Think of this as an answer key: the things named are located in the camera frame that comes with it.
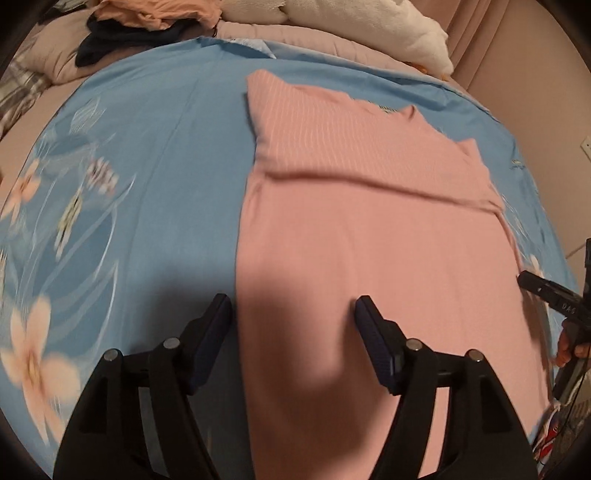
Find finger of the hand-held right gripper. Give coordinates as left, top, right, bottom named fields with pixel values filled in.
left=517, top=271, right=580, bottom=320

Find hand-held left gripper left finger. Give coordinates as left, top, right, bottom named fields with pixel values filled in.
left=53, top=293, right=234, bottom=480

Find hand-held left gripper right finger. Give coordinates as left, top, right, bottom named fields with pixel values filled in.
left=355, top=295, right=541, bottom=480

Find pink striped knit top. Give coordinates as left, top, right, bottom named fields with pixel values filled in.
left=233, top=69, right=555, bottom=480

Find dark navy clothes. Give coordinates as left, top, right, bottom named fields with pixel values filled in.
left=76, top=11, right=199, bottom=68

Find person's right hand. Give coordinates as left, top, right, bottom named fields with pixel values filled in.
left=556, top=330, right=591, bottom=368

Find blue floral bed sheet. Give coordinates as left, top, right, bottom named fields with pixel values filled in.
left=0, top=37, right=583, bottom=480

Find pink curtain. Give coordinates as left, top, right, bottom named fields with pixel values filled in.
left=441, top=0, right=591, bottom=93

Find pink comforter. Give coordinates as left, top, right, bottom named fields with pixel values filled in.
left=21, top=18, right=467, bottom=93

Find plaid pillow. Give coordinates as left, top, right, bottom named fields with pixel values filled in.
left=0, top=58, right=51, bottom=134

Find white plush toy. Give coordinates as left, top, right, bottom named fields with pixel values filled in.
left=222, top=0, right=455, bottom=79

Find peach crumpled cloth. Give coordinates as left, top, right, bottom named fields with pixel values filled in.
left=92, top=0, right=227, bottom=31

